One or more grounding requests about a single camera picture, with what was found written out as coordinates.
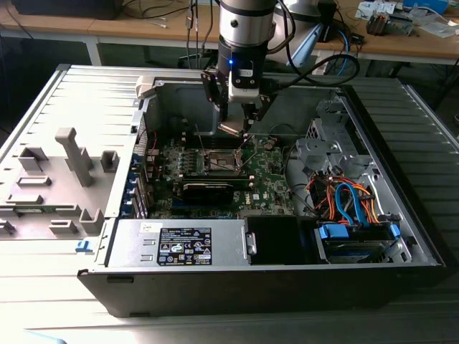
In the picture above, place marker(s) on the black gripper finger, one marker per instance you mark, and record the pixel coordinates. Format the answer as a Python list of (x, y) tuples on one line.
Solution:
[(263, 105), (211, 87)]

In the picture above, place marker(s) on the silver CPU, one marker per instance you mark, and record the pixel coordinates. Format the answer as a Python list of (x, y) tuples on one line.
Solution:
[(233, 127)]

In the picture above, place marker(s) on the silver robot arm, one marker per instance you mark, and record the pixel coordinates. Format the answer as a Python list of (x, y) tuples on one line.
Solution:
[(244, 25)]

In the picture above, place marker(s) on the CPU socket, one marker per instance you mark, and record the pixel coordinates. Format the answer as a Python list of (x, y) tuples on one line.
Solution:
[(220, 161)]

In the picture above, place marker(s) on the CPU cooler heatsink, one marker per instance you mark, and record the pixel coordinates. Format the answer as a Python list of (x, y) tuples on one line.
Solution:
[(376, 25)]

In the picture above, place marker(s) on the round coin battery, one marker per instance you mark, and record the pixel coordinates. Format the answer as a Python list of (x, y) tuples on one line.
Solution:
[(271, 144)]

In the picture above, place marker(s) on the beige plastic latch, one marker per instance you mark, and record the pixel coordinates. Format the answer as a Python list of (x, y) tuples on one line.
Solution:
[(145, 87)]

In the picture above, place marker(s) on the green motherboard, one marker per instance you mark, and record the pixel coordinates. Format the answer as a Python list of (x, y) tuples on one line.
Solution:
[(265, 172)]

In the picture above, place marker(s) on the small white box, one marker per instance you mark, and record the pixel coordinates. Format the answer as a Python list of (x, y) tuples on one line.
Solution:
[(321, 66)]

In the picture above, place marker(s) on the grey metal drive cage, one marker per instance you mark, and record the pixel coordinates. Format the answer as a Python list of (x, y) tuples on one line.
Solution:
[(322, 150)]

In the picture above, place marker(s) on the wooden desk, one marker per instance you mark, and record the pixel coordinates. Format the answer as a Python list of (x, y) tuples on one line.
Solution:
[(143, 30)]

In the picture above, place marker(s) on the black graphics card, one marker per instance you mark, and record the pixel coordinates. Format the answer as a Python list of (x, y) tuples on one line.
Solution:
[(206, 193)]

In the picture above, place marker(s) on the grey power supply unit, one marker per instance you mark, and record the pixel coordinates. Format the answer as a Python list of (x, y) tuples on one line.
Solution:
[(229, 243)]

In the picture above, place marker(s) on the white paper box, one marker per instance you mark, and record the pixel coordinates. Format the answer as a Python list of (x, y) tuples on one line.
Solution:
[(373, 7)]

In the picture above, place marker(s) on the black box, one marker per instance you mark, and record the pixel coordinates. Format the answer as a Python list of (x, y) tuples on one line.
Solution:
[(71, 9)]

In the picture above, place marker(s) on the grey metal device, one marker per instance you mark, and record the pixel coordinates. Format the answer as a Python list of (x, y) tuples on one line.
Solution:
[(401, 23)]

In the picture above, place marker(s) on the hard disk in blue carrier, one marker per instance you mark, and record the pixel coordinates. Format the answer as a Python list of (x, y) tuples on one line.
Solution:
[(355, 251)]

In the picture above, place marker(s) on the grey parts rack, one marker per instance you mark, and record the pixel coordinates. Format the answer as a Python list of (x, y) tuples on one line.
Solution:
[(54, 179)]

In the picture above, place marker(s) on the black PC case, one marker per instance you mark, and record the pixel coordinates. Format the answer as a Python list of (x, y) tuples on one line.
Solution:
[(251, 290)]

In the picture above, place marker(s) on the blue box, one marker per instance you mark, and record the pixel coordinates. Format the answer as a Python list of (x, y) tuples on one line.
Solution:
[(426, 3)]

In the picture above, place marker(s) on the clear plastic bag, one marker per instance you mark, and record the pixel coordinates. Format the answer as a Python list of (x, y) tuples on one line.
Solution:
[(441, 28)]

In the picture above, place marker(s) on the green RAM stick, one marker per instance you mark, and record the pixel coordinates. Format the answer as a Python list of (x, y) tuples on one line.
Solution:
[(32, 209)]

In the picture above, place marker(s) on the pale blue object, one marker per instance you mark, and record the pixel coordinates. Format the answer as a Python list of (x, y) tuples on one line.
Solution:
[(43, 338)]

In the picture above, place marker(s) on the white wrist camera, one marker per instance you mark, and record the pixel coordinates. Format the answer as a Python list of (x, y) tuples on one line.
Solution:
[(244, 91)]

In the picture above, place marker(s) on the black stand post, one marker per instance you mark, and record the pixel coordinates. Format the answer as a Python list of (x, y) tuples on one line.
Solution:
[(328, 25)]

